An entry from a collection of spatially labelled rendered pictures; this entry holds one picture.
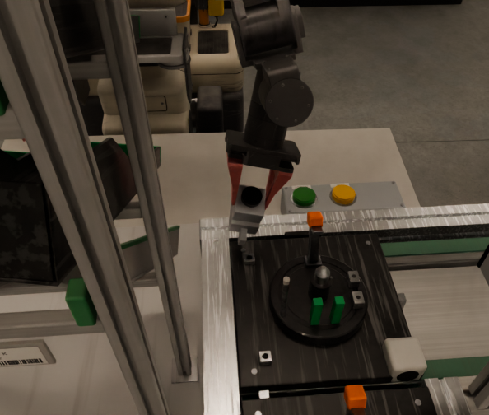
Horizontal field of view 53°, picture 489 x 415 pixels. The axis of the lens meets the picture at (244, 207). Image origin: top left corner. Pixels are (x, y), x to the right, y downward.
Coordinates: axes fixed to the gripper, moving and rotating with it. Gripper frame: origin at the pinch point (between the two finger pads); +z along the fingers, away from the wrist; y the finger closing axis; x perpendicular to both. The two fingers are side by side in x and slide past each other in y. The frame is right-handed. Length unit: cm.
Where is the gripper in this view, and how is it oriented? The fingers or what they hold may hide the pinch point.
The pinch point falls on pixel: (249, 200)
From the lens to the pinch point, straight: 72.5
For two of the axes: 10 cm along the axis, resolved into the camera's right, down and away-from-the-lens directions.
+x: -0.6, -4.3, 9.0
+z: -2.0, 8.9, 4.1
